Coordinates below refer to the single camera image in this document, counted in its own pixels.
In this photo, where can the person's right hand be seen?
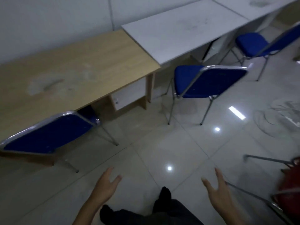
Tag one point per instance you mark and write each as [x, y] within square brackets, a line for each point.
[220, 196]

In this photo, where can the light wooden desk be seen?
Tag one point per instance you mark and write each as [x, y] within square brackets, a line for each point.
[70, 74]

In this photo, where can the person's dark trousers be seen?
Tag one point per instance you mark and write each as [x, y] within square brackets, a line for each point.
[164, 214]

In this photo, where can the person's left forearm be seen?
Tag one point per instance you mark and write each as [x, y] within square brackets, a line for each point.
[86, 212]

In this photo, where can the person's right forearm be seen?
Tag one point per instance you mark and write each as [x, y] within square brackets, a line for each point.
[232, 216]

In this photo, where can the white desk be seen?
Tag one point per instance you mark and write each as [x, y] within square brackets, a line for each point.
[253, 6]
[182, 30]

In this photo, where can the red metal-framed chair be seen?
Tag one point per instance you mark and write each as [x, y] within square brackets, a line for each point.
[290, 187]

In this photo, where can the person's right thumb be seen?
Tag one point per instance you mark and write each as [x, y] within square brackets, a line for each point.
[206, 184]

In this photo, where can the person's left thumb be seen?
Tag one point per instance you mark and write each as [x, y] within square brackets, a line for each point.
[117, 179]

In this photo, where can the person's left hand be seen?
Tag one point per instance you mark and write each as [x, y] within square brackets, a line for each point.
[105, 187]

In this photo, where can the blue metal-framed chair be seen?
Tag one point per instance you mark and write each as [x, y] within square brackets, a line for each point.
[46, 134]
[252, 44]
[211, 83]

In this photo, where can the person's black shoe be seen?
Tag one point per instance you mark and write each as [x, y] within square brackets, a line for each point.
[164, 194]
[106, 213]

